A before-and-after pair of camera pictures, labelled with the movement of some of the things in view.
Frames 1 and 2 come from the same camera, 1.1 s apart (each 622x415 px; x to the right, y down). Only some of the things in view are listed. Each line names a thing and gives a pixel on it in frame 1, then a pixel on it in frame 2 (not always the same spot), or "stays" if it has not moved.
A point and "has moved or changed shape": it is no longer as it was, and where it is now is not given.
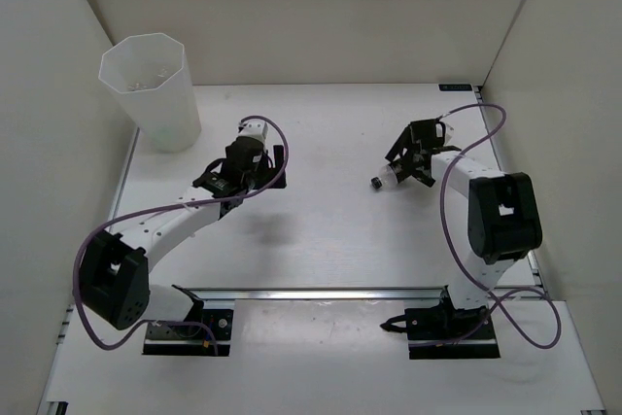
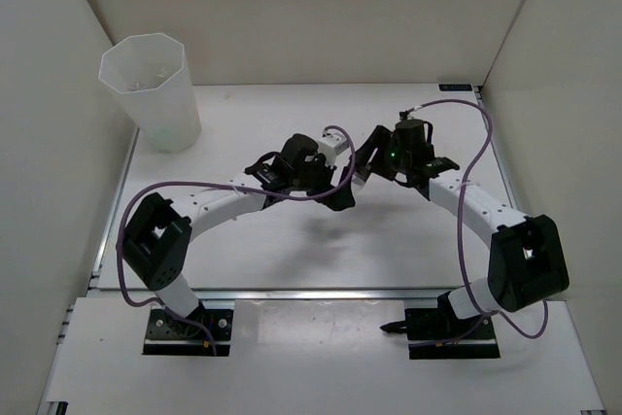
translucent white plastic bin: [148, 76] stays
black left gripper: [264, 162] → [342, 199]
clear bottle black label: [391, 175] has moved or changed shape
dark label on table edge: [455, 86] stays
